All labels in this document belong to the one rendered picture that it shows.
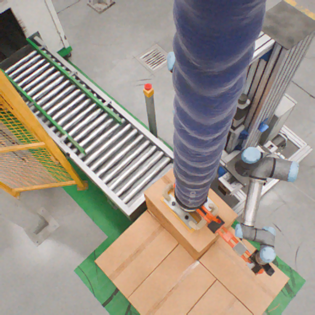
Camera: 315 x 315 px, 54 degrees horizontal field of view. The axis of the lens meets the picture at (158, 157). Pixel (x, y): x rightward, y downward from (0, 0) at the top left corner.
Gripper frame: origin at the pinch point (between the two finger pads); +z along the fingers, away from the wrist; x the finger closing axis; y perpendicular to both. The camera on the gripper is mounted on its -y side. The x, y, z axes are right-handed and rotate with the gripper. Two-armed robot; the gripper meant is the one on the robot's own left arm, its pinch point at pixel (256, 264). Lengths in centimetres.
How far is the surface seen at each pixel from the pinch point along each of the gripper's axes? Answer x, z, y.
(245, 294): 8, 53, -13
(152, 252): 42, 53, 58
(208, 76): 10, -142, 53
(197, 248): 18.7, 13.1, 33.2
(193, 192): 8, -41, 53
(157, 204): 18, 13, 75
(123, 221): 41, 107, 110
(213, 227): 3.6, -1.6, 34.8
